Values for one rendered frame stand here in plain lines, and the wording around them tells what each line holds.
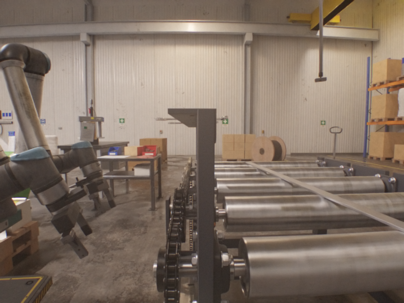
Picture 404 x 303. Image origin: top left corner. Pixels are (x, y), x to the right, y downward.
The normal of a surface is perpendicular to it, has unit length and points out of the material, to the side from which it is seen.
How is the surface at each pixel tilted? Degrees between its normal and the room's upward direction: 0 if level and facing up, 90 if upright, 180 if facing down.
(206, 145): 90
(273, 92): 90
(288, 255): 42
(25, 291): 0
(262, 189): 70
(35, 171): 92
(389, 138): 90
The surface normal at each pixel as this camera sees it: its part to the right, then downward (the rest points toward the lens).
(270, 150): -0.87, 0.04
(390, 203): 0.02, -0.52
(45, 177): 0.72, -0.04
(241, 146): -0.04, 0.08
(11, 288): 0.00, -1.00
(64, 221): 0.34, 0.19
